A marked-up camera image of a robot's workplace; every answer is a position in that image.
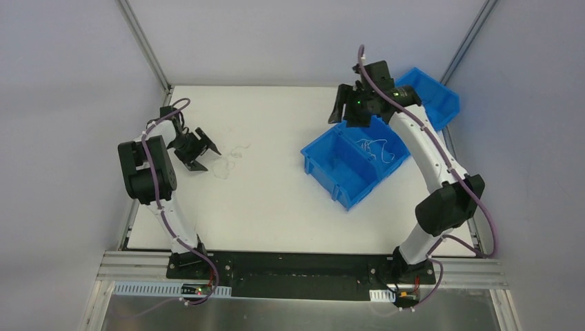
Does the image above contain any right white cable duct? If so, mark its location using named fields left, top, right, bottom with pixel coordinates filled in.
left=368, top=289, right=396, bottom=303

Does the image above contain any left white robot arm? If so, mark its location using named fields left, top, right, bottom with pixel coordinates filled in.
left=117, top=105, right=221, bottom=279

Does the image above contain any aluminium frame rail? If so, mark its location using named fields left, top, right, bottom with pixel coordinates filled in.
left=97, top=251, right=170, bottom=281

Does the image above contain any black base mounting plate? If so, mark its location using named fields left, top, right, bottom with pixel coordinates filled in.
left=166, top=251, right=436, bottom=301

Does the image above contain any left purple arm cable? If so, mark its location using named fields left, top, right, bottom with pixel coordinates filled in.
left=140, top=97, right=220, bottom=307

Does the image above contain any white cable duct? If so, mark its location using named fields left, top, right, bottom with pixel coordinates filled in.
left=368, top=289, right=396, bottom=303
left=112, top=281, right=212, bottom=299

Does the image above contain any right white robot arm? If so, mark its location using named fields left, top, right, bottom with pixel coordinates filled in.
left=328, top=61, right=485, bottom=283

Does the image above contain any left white cable duct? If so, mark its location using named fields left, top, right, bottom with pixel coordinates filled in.
left=112, top=281, right=212, bottom=299

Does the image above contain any blue compartment bin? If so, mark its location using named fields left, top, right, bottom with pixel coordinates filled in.
left=301, top=68, right=460, bottom=210

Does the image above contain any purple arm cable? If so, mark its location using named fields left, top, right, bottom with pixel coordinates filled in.
left=357, top=44, right=500, bottom=312
left=140, top=97, right=220, bottom=307

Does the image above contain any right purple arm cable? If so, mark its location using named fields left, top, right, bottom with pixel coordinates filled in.
left=357, top=44, right=500, bottom=312

